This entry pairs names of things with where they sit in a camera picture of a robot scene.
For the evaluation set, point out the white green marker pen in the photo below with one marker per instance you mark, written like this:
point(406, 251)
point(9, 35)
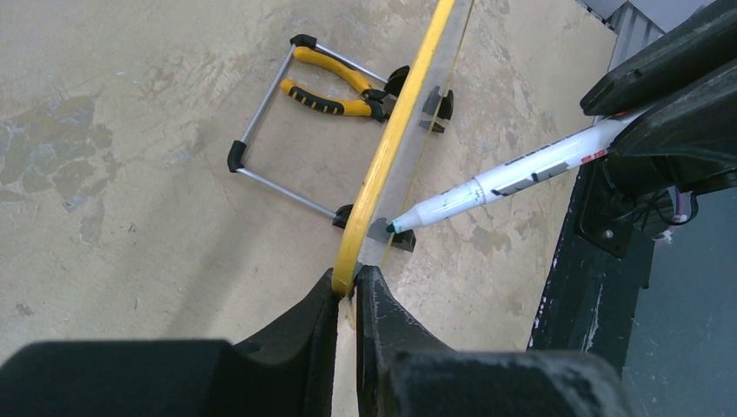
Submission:
point(537, 166)

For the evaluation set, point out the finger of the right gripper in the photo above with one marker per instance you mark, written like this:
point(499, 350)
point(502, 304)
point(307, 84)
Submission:
point(687, 141)
point(699, 45)

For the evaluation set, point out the yellow framed whiteboard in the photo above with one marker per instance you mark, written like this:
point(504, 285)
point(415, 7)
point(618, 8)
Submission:
point(384, 192)

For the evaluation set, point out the aluminium extrusion frame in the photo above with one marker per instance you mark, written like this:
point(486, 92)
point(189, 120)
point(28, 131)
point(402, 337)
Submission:
point(638, 23)

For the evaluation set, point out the yellow black pliers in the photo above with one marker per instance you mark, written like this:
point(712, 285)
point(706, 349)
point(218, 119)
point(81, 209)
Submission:
point(344, 91)

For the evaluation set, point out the metal wire whiteboard stand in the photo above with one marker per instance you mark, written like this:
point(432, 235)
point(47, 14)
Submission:
point(311, 158)

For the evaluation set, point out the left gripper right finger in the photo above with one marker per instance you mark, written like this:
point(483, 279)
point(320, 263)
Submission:
point(404, 370)

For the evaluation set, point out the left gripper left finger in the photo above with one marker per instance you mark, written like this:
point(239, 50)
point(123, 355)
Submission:
point(285, 369)

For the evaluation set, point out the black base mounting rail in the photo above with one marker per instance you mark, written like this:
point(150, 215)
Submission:
point(603, 256)

